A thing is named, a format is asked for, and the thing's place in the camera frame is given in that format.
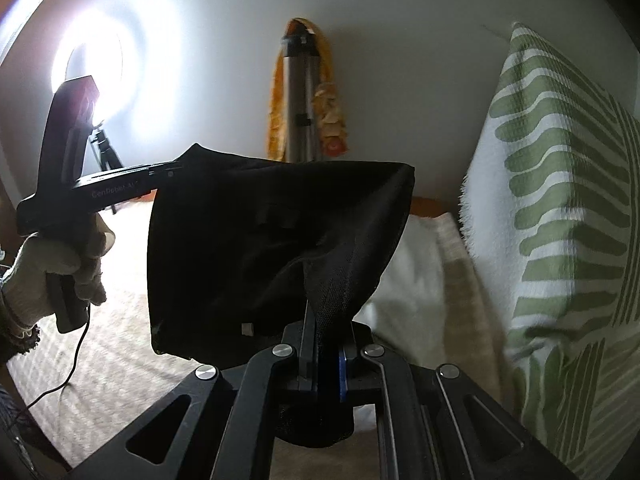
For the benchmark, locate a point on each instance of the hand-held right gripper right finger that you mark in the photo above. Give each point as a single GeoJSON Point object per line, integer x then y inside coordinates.
{"type": "Point", "coordinates": [343, 375]}

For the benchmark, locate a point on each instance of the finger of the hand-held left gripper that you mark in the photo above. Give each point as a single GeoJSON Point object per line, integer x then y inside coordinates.
{"type": "Point", "coordinates": [167, 169]}

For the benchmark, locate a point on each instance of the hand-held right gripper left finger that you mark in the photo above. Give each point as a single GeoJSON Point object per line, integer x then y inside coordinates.
{"type": "Point", "coordinates": [305, 355]}

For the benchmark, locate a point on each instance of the black cloth garment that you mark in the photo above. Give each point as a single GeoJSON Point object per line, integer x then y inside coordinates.
{"type": "Point", "coordinates": [250, 235]}

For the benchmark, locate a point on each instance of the person's left hand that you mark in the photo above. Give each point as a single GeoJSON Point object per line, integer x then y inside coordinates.
{"type": "Point", "coordinates": [35, 270]}

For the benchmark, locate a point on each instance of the yellow floral cloth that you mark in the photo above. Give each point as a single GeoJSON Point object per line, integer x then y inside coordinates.
{"type": "Point", "coordinates": [275, 110]}

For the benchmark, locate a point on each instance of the brown floral cloth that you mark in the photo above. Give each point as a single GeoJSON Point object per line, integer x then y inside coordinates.
{"type": "Point", "coordinates": [330, 120]}

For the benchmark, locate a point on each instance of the orange bedsheet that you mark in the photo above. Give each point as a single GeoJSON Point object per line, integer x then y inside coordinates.
{"type": "Point", "coordinates": [425, 206]}

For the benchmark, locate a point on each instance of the beige checked blanket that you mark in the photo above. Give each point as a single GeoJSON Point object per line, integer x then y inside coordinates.
{"type": "Point", "coordinates": [115, 360]}

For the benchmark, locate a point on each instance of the green leaf patterned pillow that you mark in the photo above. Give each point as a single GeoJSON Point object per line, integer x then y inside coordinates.
{"type": "Point", "coordinates": [550, 185]}

